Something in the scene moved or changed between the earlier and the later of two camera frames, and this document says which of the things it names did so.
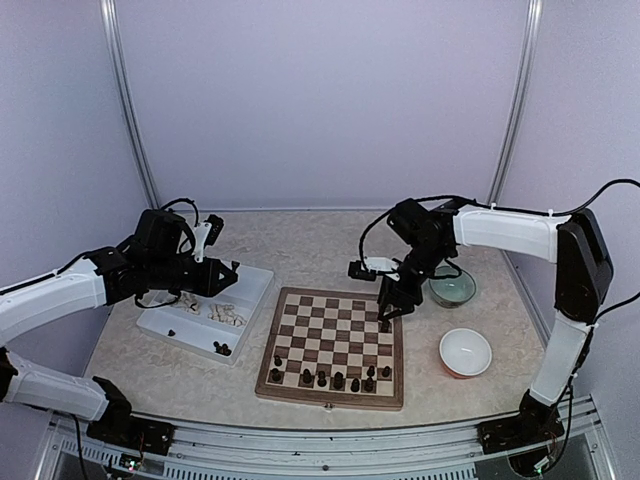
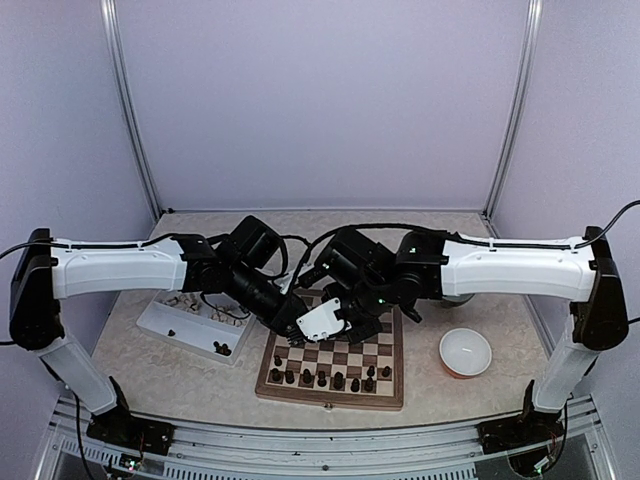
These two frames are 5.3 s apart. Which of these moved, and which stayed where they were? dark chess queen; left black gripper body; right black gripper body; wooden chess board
Moved: right black gripper body; left black gripper body
Stayed: dark chess queen; wooden chess board
